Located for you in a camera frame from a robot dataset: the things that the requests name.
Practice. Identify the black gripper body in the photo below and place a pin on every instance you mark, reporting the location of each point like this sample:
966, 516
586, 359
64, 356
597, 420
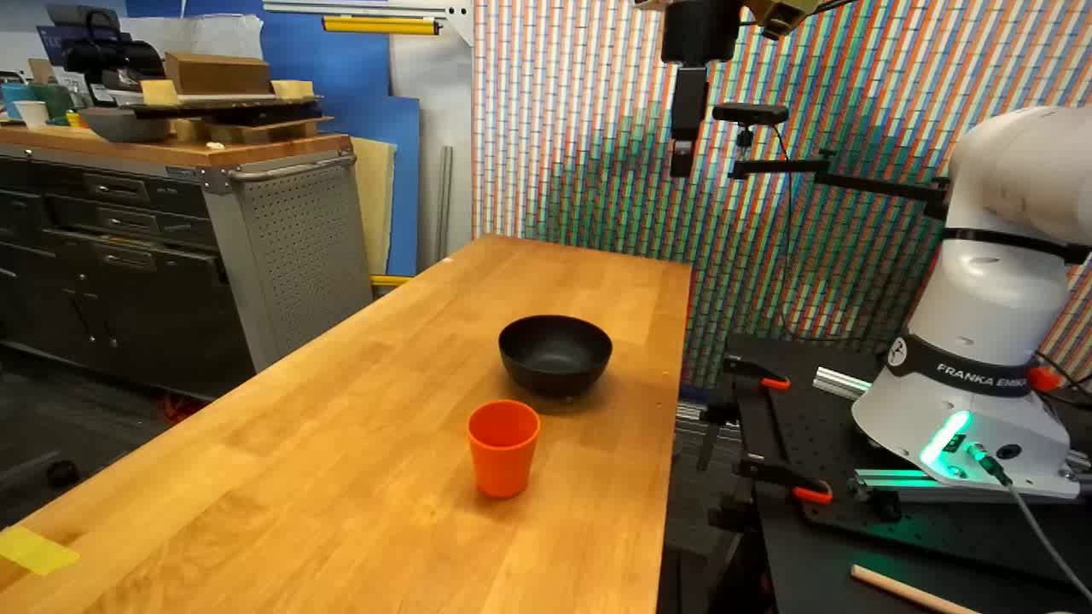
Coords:
701, 30

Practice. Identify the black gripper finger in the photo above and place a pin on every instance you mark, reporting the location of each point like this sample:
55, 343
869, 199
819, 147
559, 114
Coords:
686, 114

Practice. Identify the orange plastic cup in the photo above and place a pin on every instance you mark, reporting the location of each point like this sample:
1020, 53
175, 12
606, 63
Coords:
502, 447

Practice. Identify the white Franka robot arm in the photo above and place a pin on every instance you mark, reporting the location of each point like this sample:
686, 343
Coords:
997, 309

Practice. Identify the black bowl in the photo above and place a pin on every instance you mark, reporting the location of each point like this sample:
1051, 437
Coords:
553, 356

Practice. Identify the yellow level bar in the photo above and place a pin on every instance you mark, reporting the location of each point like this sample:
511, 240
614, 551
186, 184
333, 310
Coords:
381, 26

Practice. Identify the blue board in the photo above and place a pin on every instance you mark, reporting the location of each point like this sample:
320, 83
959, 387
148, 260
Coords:
366, 103

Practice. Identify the beige leaning board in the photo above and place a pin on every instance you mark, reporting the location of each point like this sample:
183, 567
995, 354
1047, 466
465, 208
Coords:
378, 205

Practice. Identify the grey perforated metal panel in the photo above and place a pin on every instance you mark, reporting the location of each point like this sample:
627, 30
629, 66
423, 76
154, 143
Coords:
290, 256

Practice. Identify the wooden box on cabinet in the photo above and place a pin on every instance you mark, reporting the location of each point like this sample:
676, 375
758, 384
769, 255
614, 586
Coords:
221, 76

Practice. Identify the wooden stick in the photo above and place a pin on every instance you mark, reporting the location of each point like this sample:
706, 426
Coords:
910, 590

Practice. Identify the black device on cabinet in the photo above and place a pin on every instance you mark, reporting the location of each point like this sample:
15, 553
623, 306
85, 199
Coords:
104, 53

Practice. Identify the black tool cabinet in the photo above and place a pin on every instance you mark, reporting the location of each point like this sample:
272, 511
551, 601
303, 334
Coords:
104, 275

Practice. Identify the yellow tape patch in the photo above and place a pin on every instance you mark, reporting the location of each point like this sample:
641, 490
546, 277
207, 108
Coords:
36, 551

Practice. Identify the black camera on mount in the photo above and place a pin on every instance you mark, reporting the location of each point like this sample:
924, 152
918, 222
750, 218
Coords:
753, 114

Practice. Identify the yellowish wrist camera box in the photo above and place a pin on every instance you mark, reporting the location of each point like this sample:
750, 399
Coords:
782, 12

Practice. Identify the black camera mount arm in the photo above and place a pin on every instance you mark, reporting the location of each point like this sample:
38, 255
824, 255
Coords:
837, 175

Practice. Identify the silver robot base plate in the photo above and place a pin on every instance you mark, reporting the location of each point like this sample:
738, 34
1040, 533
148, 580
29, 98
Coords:
978, 483

